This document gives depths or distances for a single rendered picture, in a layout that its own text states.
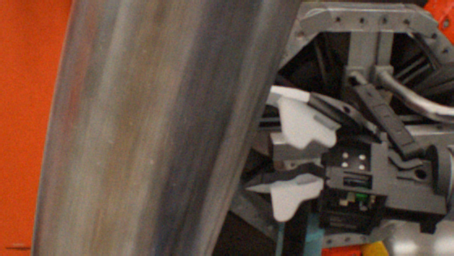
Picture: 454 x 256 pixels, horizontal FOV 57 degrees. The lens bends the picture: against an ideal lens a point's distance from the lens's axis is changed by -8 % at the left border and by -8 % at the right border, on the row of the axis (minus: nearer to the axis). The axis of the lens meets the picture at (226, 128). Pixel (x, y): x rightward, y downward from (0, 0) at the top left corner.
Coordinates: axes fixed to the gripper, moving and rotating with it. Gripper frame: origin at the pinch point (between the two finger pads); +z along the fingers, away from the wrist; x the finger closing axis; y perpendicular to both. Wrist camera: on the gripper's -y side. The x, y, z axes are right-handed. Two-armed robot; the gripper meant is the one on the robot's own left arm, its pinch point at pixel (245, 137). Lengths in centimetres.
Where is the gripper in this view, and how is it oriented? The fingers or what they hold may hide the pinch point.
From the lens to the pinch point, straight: 46.1
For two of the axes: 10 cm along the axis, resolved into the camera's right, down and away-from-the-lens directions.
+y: -2.1, 7.2, -6.5
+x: 0.3, 6.7, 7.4
